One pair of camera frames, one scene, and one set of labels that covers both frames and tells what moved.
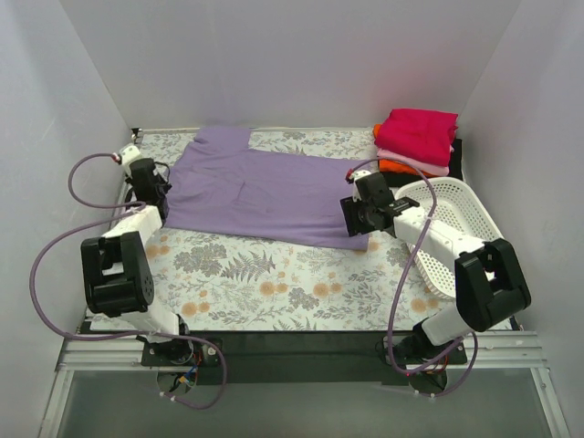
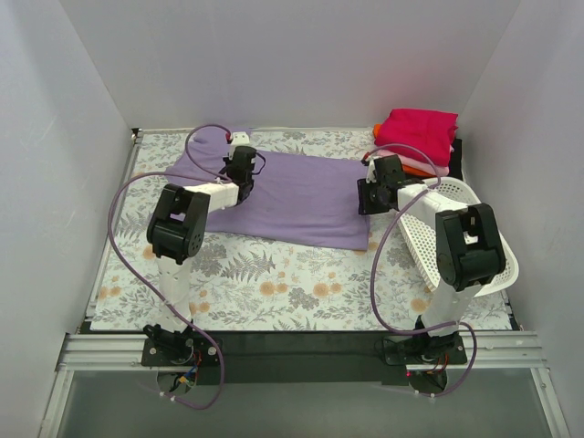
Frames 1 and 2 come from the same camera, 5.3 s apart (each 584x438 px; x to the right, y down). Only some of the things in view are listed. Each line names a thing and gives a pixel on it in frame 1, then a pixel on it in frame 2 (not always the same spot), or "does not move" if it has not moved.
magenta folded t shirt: x=425 y=135 does not move
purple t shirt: x=219 y=185 does not move
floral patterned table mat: x=222 y=283 does not move
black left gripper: x=161 y=201 to x=234 y=171
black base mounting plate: x=307 y=358 does not move
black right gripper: x=351 y=218 to x=368 y=197
